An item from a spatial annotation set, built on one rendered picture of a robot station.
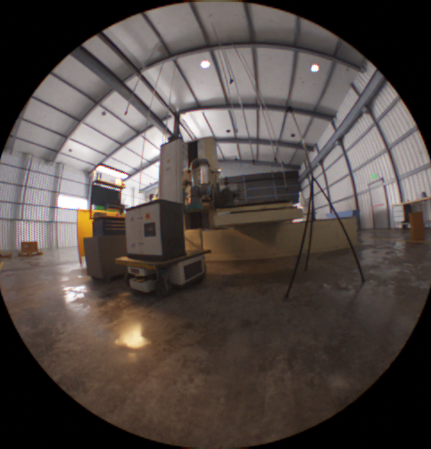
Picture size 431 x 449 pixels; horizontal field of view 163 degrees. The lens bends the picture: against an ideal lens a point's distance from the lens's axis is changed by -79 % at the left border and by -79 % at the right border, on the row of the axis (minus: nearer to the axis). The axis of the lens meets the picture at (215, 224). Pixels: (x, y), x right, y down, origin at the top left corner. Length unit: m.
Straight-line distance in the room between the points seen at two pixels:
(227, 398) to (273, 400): 0.14
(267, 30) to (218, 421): 8.38
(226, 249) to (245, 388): 2.45
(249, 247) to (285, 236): 0.67
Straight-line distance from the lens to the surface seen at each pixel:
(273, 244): 2.75
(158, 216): 1.29
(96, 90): 10.53
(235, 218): 1.56
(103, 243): 1.93
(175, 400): 0.61
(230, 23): 7.82
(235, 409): 0.57
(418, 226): 3.91
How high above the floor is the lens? 0.53
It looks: 3 degrees up
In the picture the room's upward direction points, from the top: 4 degrees counter-clockwise
